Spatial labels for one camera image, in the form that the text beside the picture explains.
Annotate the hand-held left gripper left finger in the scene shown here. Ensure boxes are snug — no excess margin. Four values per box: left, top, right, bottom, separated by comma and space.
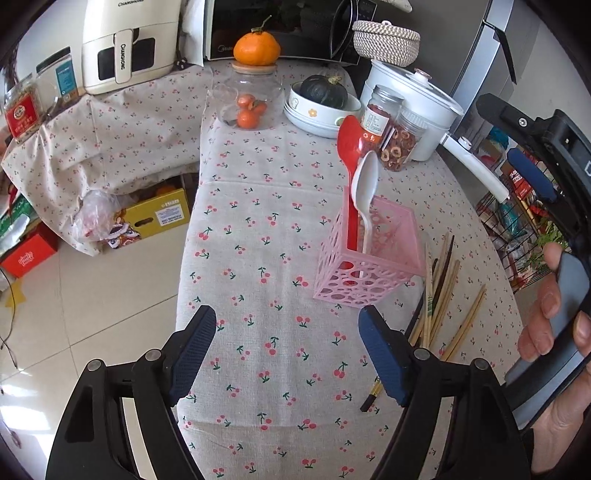
44, 305, 218, 480

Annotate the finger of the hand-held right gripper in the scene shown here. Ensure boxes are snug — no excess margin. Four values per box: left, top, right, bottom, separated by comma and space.
475, 93, 557, 154
507, 148, 558, 203

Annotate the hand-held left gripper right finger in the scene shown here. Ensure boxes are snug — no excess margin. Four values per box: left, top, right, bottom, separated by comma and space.
358, 305, 539, 480

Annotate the pink perforated utensil holder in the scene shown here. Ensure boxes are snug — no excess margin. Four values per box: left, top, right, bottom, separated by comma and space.
314, 185, 426, 309

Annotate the group of wooden chopsticks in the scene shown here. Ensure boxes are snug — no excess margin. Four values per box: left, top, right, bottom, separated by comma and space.
406, 237, 488, 363

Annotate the person's right hand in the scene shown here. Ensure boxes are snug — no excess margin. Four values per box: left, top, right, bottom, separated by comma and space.
517, 242, 591, 478

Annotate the grey refrigerator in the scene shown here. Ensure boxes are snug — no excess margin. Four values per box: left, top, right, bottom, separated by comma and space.
450, 0, 555, 139

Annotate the white electric pot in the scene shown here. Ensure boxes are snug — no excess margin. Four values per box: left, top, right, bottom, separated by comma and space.
360, 59, 511, 201

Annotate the cherry print tablecloth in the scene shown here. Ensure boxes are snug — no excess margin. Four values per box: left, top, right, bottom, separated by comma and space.
1, 62, 218, 254
175, 60, 525, 480

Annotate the jar of dried fruit rings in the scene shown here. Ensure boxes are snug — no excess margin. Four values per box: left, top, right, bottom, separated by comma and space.
379, 108, 428, 172

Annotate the jar of red dried chili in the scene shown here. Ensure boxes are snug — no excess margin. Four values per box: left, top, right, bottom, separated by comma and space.
359, 85, 404, 153

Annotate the yellow cardboard box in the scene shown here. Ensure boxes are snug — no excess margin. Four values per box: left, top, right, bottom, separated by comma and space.
108, 187, 191, 250

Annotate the woven basket with lid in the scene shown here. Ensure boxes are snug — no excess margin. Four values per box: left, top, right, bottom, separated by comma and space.
352, 20, 422, 68

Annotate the white plastic spoon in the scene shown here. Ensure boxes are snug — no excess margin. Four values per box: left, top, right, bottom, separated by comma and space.
352, 151, 380, 254

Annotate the red plastic spoon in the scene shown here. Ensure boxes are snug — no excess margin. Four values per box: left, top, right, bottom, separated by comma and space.
337, 114, 365, 252

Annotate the clear plastic bag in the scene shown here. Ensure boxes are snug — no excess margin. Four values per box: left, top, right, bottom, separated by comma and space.
69, 190, 122, 241

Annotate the red cardboard box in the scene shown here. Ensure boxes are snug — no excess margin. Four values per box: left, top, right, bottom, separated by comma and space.
0, 231, 58, 279

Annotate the dark green pumpkin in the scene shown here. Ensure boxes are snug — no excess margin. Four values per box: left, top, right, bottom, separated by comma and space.
300, 75, 348, 110

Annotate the white bowl with flower print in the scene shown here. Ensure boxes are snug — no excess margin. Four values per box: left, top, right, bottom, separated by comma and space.
288, 80, 362, 132

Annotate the green and white package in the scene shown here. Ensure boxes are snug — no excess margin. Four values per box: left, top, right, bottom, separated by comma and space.
0, 194, 33, 241

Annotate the black microwave oven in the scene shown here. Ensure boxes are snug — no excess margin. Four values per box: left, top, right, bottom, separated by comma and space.
202, 0, 377, 68

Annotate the glass jar with wooden lid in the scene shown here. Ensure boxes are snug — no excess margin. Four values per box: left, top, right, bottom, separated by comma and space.
212, 62, 284, 131

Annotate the large orange with stem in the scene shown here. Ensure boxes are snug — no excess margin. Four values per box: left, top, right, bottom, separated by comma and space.
233, 16, 281, 66

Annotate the clear jar with red label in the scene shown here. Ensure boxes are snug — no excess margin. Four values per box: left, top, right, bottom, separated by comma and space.
2, 74, 47, 141

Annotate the clear jar with blue label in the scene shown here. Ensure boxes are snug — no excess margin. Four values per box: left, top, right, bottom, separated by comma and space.
34, 46, 79, 109

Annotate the cream air fryer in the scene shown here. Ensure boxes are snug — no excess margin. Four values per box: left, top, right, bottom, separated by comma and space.
82, 0, 185, 96

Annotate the black wire rack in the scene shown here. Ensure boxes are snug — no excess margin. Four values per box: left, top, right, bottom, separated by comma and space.
475, 185, 573, 291

